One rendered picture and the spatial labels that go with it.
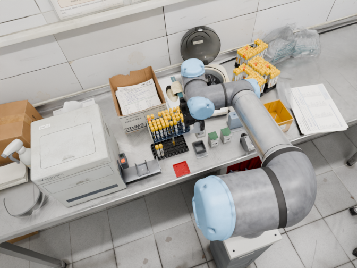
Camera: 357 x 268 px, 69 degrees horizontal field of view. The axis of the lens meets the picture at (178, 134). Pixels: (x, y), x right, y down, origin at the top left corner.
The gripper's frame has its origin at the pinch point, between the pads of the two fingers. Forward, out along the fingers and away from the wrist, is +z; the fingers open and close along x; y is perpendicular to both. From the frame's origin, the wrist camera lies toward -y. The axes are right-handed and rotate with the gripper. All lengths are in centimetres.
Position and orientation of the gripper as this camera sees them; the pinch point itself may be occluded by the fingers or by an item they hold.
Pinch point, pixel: (199, 127)
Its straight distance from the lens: 111.4
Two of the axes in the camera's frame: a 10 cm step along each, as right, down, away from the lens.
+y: -9.6, 2.7, -1.0
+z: 0.7, 5.6, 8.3
